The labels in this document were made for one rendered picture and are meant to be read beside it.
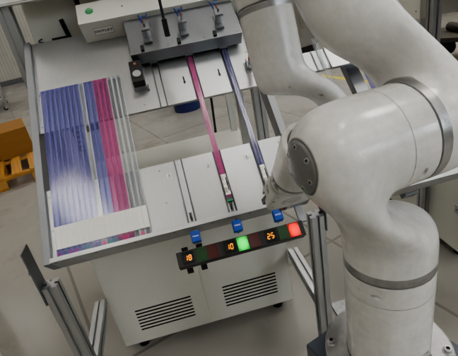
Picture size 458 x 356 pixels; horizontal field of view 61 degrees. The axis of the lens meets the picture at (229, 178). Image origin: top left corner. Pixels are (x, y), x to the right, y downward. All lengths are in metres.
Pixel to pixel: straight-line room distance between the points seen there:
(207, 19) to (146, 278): 0.91
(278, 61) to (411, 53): 0.23
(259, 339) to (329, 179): 1.30
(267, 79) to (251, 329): 1.22
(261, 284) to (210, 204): 0.64
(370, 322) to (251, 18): 0.48
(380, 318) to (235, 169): 0.62
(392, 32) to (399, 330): 0.37
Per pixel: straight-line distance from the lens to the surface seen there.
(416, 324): 0.59
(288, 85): 0.66
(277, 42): 0.65
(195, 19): 1.28
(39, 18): 1.54
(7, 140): 4.29
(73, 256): 1.04
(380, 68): 0.51
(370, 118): 0.41
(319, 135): 0.40
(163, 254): 1.43
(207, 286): 1.54
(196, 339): 1.71
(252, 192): 1.04
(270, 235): 1.02
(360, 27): 0.47
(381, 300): 0.55
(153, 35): 1.26
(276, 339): 1.65
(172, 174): 1.07
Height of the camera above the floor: 1.25
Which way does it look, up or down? 26 degrees down
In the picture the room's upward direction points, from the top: 11 degrees counter-clockwise
